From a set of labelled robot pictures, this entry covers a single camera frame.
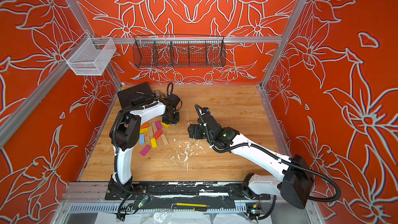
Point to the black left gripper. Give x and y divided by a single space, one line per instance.
175 121

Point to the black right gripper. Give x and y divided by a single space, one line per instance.
193 130

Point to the natural wooden block angled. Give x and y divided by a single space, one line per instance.
164 139

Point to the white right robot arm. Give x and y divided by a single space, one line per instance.
292 180

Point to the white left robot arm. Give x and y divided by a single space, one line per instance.
125 132

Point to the magenta block near arm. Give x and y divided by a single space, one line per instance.
158 125

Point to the orange block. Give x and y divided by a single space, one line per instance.
145 125

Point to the black plastic tool case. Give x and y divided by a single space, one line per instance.
136 96

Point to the red block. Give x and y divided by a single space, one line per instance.
158 134

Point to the pale wooden block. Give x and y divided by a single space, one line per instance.
150 130

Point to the blue block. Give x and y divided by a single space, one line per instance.
142 139

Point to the magenta block front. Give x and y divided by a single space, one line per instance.
145 150

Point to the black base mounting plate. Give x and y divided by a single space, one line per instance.
233 190

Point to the black wire basket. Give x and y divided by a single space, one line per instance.
182 51

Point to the white wire basket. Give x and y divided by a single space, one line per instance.
89 56

